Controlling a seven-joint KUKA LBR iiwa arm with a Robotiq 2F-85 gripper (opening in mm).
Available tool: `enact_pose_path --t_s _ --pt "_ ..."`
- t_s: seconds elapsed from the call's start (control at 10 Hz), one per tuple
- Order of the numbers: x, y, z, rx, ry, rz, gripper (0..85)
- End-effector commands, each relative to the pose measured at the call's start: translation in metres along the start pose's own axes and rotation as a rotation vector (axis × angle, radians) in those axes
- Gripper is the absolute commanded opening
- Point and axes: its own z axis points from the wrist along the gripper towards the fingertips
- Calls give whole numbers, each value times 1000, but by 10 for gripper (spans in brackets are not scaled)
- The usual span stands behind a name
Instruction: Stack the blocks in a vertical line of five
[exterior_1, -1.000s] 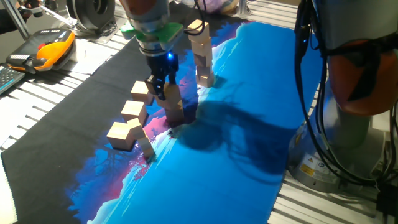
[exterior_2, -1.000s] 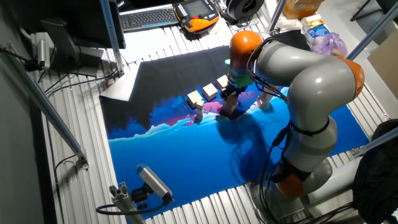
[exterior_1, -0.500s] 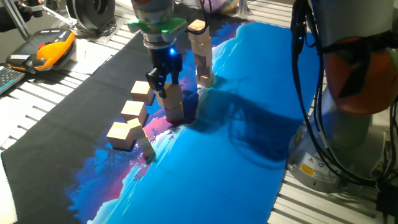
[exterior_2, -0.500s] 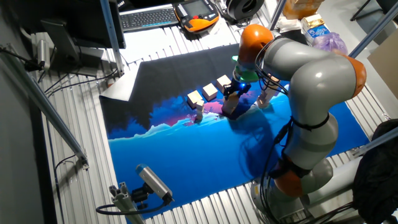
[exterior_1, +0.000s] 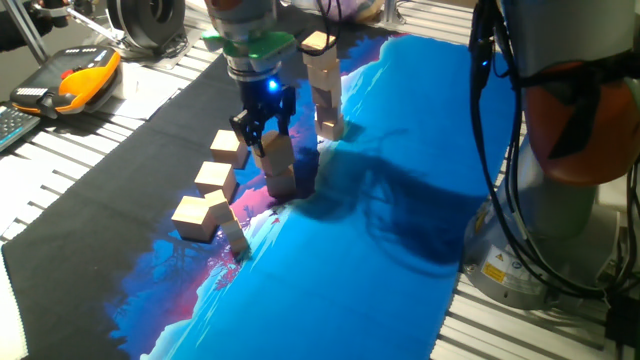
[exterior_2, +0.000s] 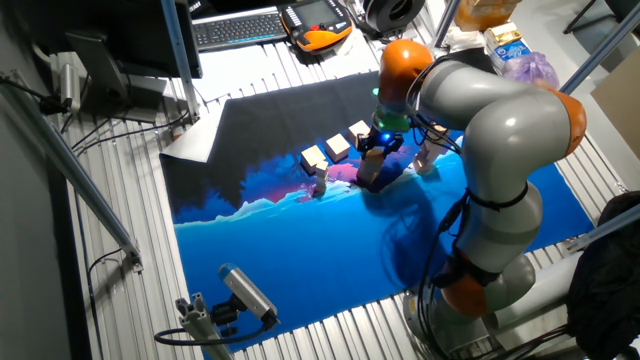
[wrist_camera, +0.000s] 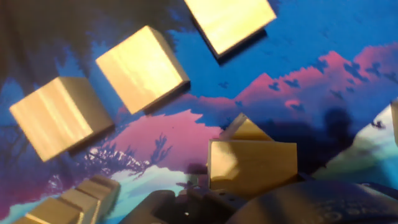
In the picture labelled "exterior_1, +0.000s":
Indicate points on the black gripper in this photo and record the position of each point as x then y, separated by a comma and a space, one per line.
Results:
262, 97

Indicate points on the large wooden cube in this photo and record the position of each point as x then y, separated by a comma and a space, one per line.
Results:
281, 184
215, 176
227, 145
275, 152
192, 220

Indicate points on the silver orange robot arm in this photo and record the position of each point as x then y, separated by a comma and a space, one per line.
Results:
560, 30

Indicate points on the medium wooden cube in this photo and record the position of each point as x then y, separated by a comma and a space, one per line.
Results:
329, 115
331, 131
324, 75
327, 97
319, 45

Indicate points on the green mounting plate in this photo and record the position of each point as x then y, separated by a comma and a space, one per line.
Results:
260, 47

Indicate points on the small wooden cube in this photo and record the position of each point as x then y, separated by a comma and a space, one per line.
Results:
240, 246
223, 215
231, 227
216, 199
236, 238

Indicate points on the white paper sheet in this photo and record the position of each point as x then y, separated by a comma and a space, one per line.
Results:
145, 95

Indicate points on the purple plastic bag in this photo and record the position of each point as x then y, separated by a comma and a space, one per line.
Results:
345, 7

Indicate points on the black round spool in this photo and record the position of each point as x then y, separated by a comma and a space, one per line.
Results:
145, 20

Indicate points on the printed landscape desk mat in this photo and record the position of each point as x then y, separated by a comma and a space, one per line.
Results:
325, 280

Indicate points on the orange black teach pendant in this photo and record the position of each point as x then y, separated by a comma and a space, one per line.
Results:
85, 82

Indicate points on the thin silver rod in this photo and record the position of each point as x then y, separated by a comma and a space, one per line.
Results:
95, 25

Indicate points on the black keyboard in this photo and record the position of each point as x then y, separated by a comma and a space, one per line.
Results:
15, 125

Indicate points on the white ribbed sheet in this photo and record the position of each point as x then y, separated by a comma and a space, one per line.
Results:
10, 320

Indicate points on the aluminium frame bar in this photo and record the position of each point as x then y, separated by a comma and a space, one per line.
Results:
393, 12
25, 30

